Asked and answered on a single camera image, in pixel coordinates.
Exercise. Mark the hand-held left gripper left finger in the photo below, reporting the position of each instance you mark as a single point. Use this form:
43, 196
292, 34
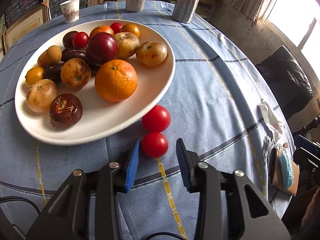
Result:
131, 172

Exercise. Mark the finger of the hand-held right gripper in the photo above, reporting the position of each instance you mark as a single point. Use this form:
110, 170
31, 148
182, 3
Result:
308, 161
307, 143

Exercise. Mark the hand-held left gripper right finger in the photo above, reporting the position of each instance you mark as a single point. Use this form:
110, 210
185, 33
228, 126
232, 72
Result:
185, 170

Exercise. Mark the white ceramic plate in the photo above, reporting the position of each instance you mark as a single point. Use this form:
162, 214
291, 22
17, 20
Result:
105, 120

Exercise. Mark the reddish brown passion fruit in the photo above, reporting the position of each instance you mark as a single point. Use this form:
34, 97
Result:
65, 110

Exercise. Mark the orange mandarin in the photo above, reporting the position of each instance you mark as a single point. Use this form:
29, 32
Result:
116, 80
101, 30

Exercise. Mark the tan passion fruit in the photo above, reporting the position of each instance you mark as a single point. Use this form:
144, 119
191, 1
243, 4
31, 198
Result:
41, 95
151, 53

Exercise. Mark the red plum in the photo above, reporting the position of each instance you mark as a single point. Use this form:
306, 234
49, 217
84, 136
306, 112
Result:
102, 48

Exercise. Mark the yellow passion fruit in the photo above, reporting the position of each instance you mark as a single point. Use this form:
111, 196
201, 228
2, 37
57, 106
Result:
127, 45

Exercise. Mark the small orange citrus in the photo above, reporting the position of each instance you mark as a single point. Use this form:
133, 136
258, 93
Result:
35, 75
130, 30
42, 60

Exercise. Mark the small tan longan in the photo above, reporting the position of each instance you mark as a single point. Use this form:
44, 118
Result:
54, 53

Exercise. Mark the smooth purple passion fruit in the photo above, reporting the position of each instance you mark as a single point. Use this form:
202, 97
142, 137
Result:
68, 39

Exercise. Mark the person's right forearm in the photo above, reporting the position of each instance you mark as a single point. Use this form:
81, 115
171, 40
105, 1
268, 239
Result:
313, 205

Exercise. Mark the blue face mask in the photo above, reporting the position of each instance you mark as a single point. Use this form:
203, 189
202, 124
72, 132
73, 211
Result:
286, 170

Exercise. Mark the grey crumpled wrapper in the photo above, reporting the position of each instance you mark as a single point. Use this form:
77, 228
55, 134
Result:
266, 146

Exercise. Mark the white tissue packet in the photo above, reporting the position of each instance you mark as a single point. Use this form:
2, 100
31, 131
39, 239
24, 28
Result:
271, 120

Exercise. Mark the blue checked tablecloth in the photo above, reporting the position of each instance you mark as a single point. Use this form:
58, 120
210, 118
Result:
212, 92

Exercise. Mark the window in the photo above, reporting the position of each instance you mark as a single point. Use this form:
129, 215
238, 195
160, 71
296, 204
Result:
295, 12

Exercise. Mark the silver bottle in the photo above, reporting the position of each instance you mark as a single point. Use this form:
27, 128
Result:
187, 2

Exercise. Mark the white paper cup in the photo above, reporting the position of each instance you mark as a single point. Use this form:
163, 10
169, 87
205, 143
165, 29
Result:
70, 11

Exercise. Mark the white drink can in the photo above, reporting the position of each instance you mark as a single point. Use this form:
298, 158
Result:
135, 0

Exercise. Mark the wooden framed panel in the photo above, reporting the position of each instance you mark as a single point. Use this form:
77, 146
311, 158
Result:
22, 27

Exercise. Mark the stack of blue patterned boxes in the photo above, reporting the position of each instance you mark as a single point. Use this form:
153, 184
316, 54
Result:
20, 5

